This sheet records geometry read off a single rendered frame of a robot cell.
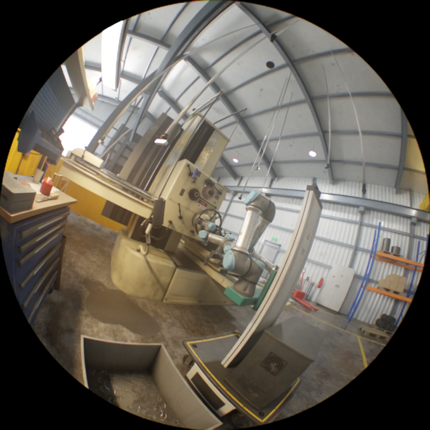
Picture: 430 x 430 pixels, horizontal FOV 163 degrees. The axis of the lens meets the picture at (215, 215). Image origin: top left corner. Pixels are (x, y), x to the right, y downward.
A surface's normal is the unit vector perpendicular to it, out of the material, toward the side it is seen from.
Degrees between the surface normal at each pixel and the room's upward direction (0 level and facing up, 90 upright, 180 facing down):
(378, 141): 169
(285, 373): 90
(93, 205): 90
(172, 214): 90
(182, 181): 90
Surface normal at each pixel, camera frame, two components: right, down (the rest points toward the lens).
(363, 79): -0.54, 0.81
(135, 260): 0.15, -0.06
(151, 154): 0.58, 0.17
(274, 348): -0.71, -0.40
